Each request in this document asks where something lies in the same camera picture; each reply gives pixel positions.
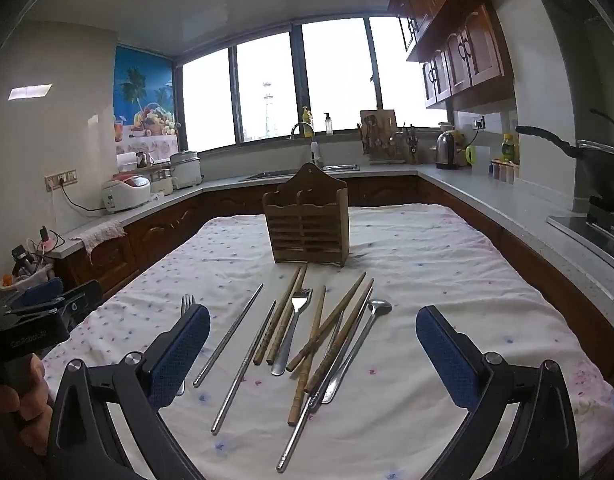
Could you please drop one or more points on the chrome kitchen faucet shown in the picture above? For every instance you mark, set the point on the chrome kitchen faucet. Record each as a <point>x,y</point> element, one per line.
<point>314,152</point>

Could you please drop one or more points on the black wok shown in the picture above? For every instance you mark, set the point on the black wok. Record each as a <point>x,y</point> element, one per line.
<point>607,175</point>

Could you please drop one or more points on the fruit and beach wall poster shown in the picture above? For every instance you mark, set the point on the fruit and beach wall poster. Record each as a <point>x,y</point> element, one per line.
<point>142,90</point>

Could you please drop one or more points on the white steamer pot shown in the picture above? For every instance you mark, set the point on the white steamer pot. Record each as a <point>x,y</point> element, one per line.
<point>187,170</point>

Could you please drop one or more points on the white plastic container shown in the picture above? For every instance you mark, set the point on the white plastic container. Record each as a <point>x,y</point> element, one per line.
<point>482,160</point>

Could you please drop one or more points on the wooden chopstick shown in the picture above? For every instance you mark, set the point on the wooden chopstick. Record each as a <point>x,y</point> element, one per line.
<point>296,404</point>
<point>288,314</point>
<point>360,302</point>
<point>350,293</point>
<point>279,315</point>

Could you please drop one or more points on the wall power outlet strip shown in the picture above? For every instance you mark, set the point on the wall power outlet strip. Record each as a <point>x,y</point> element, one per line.
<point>61,180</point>

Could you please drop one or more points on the gas stove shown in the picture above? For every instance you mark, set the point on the gas stove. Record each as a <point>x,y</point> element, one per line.
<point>587,235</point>

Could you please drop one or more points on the grey kitchen countertop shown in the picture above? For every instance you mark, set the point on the grey kitchen countertop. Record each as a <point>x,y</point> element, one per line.
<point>487,195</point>

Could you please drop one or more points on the yellow dish soap bottle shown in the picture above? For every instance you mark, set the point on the yellow dish soap bottle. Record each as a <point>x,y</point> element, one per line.
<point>307,127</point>

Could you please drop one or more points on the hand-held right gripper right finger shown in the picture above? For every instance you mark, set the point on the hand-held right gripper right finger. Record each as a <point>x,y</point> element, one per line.
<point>447,360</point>

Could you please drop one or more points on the white floral tablecloth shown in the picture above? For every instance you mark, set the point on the white floral tablecloth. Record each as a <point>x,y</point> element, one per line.
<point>412,260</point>

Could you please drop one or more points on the white wall outlet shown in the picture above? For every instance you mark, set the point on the white wall outlet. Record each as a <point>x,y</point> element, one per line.
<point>479,123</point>

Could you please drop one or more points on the white and red rice cooker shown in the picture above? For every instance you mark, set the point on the white and red rice cooker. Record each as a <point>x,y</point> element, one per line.
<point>124,192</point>

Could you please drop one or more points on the spice jar rack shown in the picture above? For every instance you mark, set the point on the spice jar rack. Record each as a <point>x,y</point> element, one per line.
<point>503,172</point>

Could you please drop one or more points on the metal pitcher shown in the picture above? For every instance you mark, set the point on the metal pitcher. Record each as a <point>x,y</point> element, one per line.
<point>141,160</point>

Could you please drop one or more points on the person's left hand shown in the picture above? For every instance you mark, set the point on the person's left hand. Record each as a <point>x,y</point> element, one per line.
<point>34,425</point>

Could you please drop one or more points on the white lace cloth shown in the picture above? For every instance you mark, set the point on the white lace cloth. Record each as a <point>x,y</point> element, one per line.
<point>99,235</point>

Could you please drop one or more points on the cluttered basket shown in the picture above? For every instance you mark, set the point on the cluttered basket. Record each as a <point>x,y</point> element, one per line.
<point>34,267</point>

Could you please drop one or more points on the small white appliance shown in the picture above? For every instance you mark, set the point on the small white appliance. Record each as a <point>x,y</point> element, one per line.
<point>162,182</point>

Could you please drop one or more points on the wooden upper cabinets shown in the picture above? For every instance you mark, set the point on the wooden upper cabinets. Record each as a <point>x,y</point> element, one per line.
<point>467,60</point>

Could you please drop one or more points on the clear pump bottle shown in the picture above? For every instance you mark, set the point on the clear pump bottle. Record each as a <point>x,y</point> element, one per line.
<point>329,127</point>

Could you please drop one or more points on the small steel fork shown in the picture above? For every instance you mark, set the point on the small steel fork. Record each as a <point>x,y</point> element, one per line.
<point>188,305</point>

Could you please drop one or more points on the knife block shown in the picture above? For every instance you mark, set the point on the knife block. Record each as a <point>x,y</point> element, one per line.
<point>412,147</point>

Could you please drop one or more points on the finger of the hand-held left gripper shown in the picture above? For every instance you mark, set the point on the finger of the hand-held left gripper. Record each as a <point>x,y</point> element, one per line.
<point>37,292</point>
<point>84,297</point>

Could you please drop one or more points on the wooden utensil holder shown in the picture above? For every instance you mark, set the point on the wooden utensil holder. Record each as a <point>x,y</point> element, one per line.
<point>307,230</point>

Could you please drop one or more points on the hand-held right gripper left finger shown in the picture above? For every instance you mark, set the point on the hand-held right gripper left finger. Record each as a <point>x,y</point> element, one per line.
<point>179,355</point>

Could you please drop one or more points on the large kitchen window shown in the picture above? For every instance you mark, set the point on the large kitchen window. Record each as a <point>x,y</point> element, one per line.
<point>267,85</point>

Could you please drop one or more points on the steel electric kettle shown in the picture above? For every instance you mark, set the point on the steel electric kettle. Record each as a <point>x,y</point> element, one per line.
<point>447,152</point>

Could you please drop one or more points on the yellow-green drink bottle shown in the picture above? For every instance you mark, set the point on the yellow-green drink bottle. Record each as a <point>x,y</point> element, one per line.
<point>508,150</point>

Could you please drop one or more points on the steel kitchen sink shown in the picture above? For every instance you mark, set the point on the steel kitchen sink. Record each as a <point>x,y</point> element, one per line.
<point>267,175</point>

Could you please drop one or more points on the wooden cutting board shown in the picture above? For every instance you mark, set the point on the wooden cutting board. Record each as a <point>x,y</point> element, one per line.
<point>374,142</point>
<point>384,117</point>

